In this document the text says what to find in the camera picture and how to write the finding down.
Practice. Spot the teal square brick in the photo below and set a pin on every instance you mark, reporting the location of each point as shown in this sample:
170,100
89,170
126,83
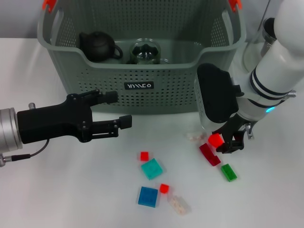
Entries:
152,169

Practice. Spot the small red square brick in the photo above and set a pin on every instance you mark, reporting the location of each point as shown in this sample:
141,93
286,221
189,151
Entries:
144,156

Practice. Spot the dark clay teapot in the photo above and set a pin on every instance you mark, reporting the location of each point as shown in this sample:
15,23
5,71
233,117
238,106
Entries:
97,46

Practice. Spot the small white brick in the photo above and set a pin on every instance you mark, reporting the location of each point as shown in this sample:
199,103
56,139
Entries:
196,137

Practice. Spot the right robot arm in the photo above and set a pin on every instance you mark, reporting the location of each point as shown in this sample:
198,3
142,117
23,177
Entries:
273,71

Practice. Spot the bright red brick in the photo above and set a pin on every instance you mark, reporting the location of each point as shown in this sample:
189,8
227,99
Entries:
215,140

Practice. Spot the blue four-stud brick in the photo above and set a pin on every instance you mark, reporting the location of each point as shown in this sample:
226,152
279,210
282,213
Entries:
147,196

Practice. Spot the glass teacup with black sleeve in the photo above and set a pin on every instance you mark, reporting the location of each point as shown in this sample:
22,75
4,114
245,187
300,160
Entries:
145,52
164,61

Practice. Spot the grey-green perforated storage bin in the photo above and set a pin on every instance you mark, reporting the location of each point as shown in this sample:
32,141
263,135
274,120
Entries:
154,95

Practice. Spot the green rectangular brick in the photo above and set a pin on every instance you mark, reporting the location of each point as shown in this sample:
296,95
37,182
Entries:
228,173

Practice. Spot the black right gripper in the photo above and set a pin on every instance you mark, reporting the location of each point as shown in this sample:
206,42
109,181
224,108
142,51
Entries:
235,130

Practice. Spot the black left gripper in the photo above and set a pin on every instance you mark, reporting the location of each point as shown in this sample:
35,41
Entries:
52,121

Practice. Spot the small red sloped brick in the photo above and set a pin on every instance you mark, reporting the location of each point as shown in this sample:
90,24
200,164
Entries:
164,188

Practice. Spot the dark red translucent brick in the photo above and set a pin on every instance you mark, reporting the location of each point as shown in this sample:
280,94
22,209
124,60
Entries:
210,155

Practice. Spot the long clear white brick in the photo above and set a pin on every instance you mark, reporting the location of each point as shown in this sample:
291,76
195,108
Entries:
179,204

